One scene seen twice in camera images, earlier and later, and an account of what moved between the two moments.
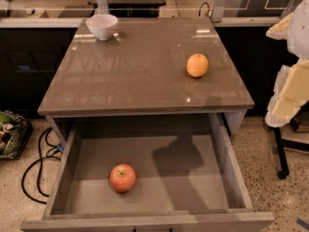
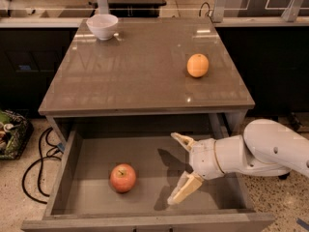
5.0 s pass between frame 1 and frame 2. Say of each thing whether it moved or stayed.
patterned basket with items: stayed
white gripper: moved
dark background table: stayed
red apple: stayed
